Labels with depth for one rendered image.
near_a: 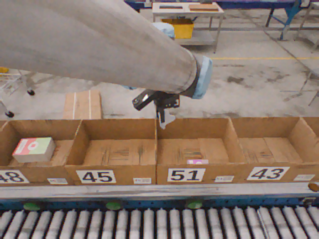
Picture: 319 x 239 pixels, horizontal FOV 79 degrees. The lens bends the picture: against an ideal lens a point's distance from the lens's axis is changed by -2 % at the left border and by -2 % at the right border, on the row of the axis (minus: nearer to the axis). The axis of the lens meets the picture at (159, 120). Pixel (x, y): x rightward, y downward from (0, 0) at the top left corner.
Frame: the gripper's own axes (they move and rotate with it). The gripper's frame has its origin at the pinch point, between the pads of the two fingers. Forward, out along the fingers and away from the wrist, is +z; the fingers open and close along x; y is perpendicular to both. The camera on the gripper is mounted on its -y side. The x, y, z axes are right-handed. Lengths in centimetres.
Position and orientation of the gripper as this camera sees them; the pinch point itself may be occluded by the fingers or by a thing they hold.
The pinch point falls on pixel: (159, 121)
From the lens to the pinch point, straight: 77.9
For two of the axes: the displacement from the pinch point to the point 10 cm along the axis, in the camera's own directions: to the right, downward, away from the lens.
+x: -2.9, -6.7, 6.9
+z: 0.7, 7.0, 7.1
